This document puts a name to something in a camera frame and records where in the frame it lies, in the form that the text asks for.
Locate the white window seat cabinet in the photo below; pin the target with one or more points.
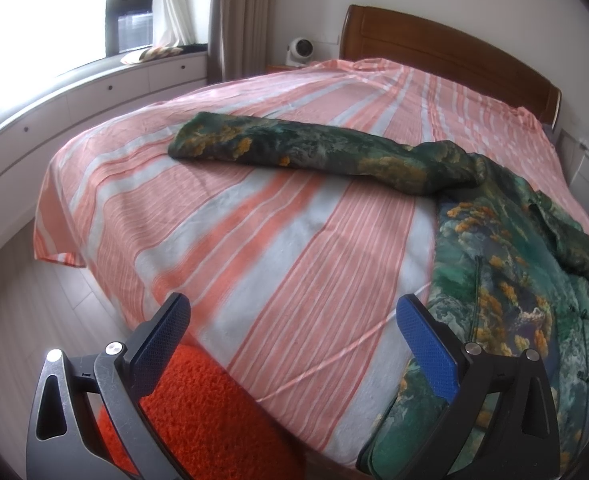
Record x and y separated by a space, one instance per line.
124 80

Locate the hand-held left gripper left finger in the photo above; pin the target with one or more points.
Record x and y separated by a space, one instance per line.
162 340

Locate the green printed padded jacket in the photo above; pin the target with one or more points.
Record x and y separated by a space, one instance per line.
514 280

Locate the beige curtain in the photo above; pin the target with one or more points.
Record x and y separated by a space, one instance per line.
239 20

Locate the white sheer curtain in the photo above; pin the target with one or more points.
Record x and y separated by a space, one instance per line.
174 5

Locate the striped cushion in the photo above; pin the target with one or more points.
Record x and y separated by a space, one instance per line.
152 54

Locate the orange fleece garment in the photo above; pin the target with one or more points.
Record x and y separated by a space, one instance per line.
209 410

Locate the wooden nightstand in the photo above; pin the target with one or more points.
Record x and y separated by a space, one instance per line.
279 67

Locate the small white fan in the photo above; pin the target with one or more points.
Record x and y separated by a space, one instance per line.
299 51

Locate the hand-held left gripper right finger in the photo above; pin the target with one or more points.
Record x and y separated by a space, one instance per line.
432 345

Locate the window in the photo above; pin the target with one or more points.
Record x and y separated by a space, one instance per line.
129 25

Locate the pink striped bed sheet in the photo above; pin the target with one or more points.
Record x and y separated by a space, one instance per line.
274 240

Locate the wooden headboard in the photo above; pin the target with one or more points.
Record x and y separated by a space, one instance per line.
424 35

